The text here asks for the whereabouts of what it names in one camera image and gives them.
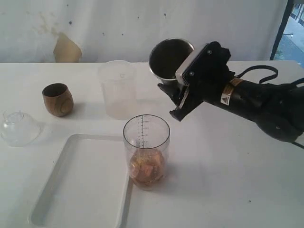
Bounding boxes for translucent frosted plastic cup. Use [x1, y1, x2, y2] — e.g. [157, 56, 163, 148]
[98, 60, 136, 120]

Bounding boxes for stainless steel cup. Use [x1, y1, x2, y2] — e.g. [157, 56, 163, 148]
[149, 38, 194, 86]

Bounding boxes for wooden cubes and gold coins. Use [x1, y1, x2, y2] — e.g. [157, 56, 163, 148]
[129, 149, 166, 188]

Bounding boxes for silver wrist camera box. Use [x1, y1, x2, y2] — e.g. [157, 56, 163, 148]
[175, 43, 208, 86]

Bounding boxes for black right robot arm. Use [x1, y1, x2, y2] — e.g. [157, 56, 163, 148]
[149, 38, 304, 143]

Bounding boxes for dark window frame post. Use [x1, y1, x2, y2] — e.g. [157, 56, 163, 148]
[270, 0, 294, 60]

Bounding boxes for clear strainer lid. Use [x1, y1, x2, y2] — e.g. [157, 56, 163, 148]
[0, 111, 40, 147]

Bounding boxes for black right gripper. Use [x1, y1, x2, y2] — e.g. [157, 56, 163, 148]
[158, 41, 234, 122]

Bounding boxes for brown wooden cup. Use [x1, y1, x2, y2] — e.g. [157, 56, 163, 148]
[42, 83, 74, 117]

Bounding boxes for clear graduated shaker cup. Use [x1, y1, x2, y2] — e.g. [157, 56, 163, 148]
[123, 114, 171, 190]

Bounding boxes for white rectangular tray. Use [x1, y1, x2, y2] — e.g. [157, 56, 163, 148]
[28, 134, 129, 228]

